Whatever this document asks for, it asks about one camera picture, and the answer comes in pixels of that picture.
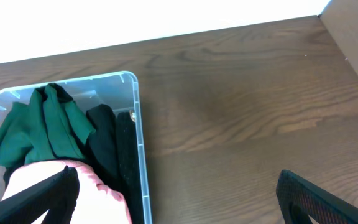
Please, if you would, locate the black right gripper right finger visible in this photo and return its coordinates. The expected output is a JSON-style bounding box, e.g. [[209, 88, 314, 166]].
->
[[276, 170, 358, 224]]

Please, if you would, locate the dark green garment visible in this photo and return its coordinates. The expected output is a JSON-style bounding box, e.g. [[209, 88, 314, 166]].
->
[[0, 83, 95, 167]]

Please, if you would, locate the clear plastic storage bin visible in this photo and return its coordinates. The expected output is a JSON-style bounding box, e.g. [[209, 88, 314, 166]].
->
[[0, 71, 153, 224]]

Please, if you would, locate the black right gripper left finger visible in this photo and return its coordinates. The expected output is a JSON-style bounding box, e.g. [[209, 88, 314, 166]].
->
[[0, 166, 80, 224]]

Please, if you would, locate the plain black garment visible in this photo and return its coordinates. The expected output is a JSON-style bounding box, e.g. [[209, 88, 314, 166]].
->
[[85, 104, 122, 191]]

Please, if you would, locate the black glittery garment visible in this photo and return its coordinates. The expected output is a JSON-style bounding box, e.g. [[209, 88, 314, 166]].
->
[[116, 112, 144, 224]]

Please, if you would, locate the pink garment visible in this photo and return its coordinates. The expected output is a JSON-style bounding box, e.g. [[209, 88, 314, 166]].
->
[[2, 160, 132, 224]]

